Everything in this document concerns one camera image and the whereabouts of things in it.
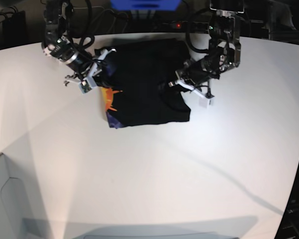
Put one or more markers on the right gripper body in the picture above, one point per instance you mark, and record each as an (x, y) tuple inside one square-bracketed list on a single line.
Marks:
[(84, 65)]

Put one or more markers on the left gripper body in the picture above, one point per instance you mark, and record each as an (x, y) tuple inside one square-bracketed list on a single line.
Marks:
[(190, 75)]

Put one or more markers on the black T-shirt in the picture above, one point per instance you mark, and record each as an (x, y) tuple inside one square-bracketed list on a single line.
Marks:
[(137, 69)]

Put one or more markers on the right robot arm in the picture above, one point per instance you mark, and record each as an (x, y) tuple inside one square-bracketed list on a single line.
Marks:
[(58, 36)]

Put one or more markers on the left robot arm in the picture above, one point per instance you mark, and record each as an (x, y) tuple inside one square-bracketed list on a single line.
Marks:
[(223, 52)]

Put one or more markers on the blue plastic box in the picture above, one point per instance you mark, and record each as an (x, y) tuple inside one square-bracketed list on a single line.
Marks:
[(168, 5)]

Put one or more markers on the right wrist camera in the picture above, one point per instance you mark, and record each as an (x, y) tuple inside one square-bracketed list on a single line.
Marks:
[(86, 86)]

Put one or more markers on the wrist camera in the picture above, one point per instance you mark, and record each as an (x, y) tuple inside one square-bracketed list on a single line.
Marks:
[(206, 103), (86, 86)]

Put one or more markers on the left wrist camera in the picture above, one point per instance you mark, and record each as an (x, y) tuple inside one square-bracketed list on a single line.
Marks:
[(206, 103)]

